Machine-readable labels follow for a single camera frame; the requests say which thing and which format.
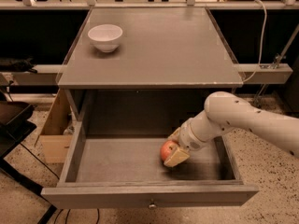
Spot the white ceramic bowl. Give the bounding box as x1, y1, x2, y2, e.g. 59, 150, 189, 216
88, 24, 123, 53

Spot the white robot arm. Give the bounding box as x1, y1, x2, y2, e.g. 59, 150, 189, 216
161, 91, 299, 167

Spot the black chair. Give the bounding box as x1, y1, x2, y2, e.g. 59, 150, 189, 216
0, 91, 59, 224

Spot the grey wooden cabinet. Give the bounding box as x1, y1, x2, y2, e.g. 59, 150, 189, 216
58, 7, 243, 126

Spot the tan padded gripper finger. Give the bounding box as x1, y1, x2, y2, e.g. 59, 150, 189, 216
164, 147, 190, 167
167, 128, 180, 142

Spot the white cable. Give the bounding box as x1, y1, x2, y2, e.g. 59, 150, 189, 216
242, 0, 268, 83

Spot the black floor cable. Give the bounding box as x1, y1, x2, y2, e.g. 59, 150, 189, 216
19, 142, 61, 180

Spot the cardboard box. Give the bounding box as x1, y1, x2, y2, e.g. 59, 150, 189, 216
38, 90, 72, 163

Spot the open grey top drawer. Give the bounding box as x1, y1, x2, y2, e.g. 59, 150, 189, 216
42, 121, 258, 209

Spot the red apple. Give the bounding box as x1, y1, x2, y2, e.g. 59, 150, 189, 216
160, 140, 178, 161

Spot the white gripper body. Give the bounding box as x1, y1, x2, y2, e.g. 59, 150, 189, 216
178, 119, 212, 151

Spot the small metal drawer knob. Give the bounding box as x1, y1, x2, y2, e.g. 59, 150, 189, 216
148, 201, 157, 209

